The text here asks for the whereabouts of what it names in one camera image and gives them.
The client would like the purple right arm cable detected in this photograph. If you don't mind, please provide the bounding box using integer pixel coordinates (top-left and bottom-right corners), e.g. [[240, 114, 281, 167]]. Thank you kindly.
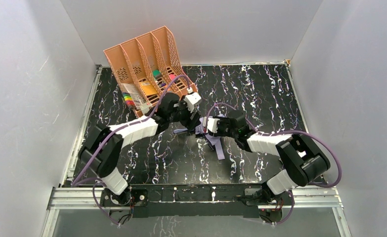
[[205, 102, 343, 226]]

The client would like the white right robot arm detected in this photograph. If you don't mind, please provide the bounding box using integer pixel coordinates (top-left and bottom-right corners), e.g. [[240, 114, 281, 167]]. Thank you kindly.
[[205, 110, 331, 200]]

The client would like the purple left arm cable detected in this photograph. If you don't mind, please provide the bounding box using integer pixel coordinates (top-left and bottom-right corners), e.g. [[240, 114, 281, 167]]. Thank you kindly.
[[70, 74, 194, 226]]

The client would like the lavender folding umbrella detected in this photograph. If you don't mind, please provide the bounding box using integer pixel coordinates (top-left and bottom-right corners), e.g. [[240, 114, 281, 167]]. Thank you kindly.
[[173, 117, 225, 160]]

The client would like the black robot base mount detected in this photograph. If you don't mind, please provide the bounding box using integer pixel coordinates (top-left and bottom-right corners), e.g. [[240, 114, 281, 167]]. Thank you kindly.
[[99, 184, 293, 224]]

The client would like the colourful marker pen pack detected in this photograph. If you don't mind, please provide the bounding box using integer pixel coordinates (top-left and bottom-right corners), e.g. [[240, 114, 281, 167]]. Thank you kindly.
[[122, 92, 141, 109]]

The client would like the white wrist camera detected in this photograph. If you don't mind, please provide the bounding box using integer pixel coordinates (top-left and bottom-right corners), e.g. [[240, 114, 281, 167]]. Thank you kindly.
[[183, 88, 202, 113], [202, 117, 220, 133]]

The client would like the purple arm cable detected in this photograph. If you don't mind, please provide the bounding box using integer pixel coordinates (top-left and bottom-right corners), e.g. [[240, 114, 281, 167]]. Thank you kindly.
[[205, 102, 343, 226], [70, 74, 194, 226]]

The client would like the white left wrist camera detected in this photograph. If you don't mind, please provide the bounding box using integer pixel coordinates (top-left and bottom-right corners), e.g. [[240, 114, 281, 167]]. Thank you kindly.
[[183, 88, 202, 113]]

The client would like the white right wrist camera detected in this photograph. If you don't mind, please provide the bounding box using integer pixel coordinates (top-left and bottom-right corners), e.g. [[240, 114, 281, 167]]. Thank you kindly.
[[202, 117, 220, 133]]

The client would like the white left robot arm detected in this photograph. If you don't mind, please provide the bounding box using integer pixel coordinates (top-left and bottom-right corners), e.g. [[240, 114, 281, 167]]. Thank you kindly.
[[78, 92, 202, 196]]

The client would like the yellow sticky note pad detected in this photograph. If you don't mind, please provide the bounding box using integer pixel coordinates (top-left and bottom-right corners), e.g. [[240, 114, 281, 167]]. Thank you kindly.
[[139, 81, 157, 96]]

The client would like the small white red box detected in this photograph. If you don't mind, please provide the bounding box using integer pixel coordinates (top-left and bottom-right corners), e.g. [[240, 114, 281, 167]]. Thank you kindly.
[[139, 103, 151, 115]]

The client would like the orange plastic desk organizer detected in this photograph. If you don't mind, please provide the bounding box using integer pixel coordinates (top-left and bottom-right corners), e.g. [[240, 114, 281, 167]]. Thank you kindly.
[[104, 26, 197, 117]]

